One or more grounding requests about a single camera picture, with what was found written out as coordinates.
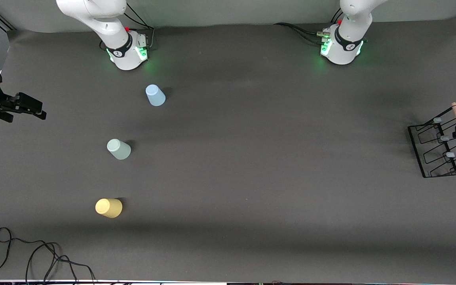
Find black wire cup holder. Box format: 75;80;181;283
407;102;456;179

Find pale green plastic cup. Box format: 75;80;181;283
106;139;132;161

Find yellow plastic cup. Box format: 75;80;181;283
95;198;124;219

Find light blue plastic cup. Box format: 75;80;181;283
145;84;166;107

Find black right arm base cables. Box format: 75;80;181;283
124;3;156;51

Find black arm base cables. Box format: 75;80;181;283
124;3;156;51
273;10;345;45

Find thin black loose cable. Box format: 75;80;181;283
0;227;96;285

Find black left arm base cables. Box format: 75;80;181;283
273;10;345;45

